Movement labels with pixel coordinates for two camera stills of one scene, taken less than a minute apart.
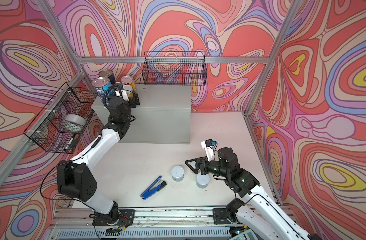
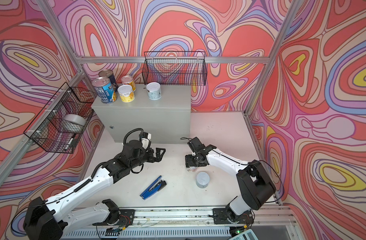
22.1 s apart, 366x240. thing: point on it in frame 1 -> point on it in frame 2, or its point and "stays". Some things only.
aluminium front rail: x=149 y=224 stays
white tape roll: x=74 y=122 stays
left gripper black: x=132 y=104 -> x=158 y=157
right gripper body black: x=214 y=167 -> x=202 y=163
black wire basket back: x=178 y=68 stays
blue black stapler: x=155 y=187 stays
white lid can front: x=177 y=173 -> x=154 y=91
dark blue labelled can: x=109 y=74 stays
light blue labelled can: x=101 y=85 stays
